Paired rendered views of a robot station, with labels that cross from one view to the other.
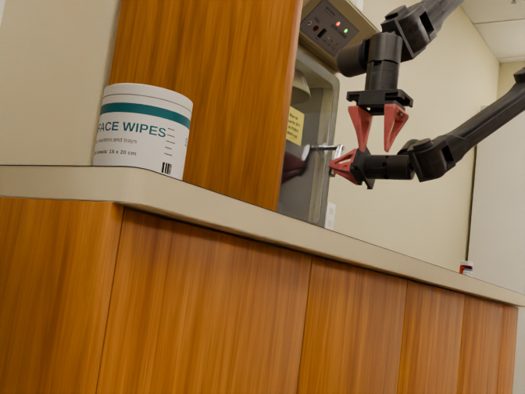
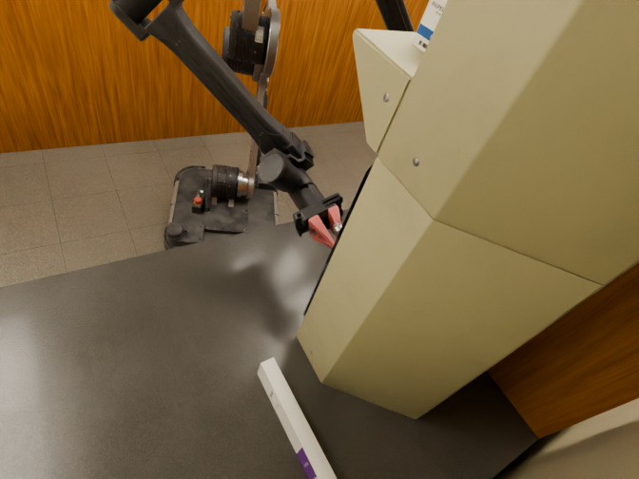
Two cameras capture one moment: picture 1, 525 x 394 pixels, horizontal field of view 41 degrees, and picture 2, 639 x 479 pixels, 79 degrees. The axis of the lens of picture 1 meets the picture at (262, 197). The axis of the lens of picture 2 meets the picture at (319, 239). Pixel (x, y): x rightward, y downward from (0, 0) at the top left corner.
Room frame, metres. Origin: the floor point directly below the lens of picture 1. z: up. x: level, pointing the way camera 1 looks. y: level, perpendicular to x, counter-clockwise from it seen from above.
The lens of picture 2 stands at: (2.15, -0.10, 1.66)
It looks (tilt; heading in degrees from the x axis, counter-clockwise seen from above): 46 degrees down; 192
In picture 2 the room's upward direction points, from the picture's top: 21 degrees clockwise
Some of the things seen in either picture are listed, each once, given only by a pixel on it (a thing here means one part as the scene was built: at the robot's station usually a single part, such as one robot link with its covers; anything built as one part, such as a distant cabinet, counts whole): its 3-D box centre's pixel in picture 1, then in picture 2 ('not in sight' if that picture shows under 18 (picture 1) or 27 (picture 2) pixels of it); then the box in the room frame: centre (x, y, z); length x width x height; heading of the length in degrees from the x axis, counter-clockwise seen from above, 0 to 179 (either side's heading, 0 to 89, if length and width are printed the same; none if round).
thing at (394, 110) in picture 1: (381, 125); not in sight; (1.18, -0.19, 1.14); 0.07 x 0.07 x 0.09; 57
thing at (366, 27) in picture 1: (333, 29); (454, 88); (1.58, -0.12, 1.46); 0.32 x 0.12 x 0.10; 148
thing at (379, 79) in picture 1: (381, 85); not in sight; (1.18, -0.18, 1.21); 0.10 x 0.07 x 0.07; 57
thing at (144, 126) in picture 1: (141, 145); not in sight; (1.00, 0.18, 1.02); 0.13 x 0.13 x 0.15
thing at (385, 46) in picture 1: (382, 52); not in sight; (1.19, -0.18, 1.27); 0.07 x 0.06 x 0.07; 34
